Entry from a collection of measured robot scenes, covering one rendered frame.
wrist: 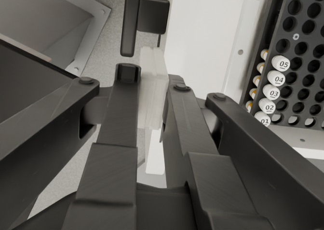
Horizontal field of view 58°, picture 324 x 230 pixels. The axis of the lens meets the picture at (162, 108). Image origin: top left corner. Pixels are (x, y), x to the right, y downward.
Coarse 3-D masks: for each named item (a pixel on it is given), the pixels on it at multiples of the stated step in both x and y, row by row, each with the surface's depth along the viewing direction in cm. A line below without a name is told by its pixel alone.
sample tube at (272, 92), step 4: (256, 76) 30; (256, 80) 30; (256, 84) 30; (268, 84) 28; (272, 84) 28; (264, 88) 28; (268, 88) 27; (272, 88) 27; (276, 88) 27; (264, 92) 27; (268, 92) 27; (272, 92) 27; (276, 92) 27; (268, 96) 27; (272, 96) 27; (276, 96) 27
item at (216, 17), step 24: (216, 0) 31; (240, 0) 31; (264, 0) 31; (192, 24) 31; (216, 24) 32; (192, 48) 32; (216, 48) 33; (192, 72) 34; (216, 72) 34; (240, 96) 35; (288, 120) 37; (312, 120) 37; (288, 144) 32; (312, 144) 33
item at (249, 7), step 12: (252, 0) 30; (252, 12) 30; (240, 24) 31; (252, 24) 31; (240, 36) 31; (240, 48) 32; (240, 60) 32; (228, 72) 33; (240, 72) 33; (228, 84) 33
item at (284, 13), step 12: (288, 0) 25; (300, 0) 25; (288, 12) 25; (300, 12) 25; (276, 24) 26; (276, 36) 26; (288, 36) 26; (288, 48) 26; (264, 72) 27; (264, 84) 28; (264, 96) 28; (252, 108) 29
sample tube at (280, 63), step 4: (264, 52) 29; (264, 56) 29; (276, 56) 26; (280, 56) 26; (272, 60) 27; (276, 60) 26; (280, 60) 26; (284, 60) 26; (288, 60) 26; (272, 64) 27; (276, 64) 26; (280, 64) 26; (284, 64) 26; (288, 64) 26; (276, 68) 26; (280, 68) 26; (284, 68) 26
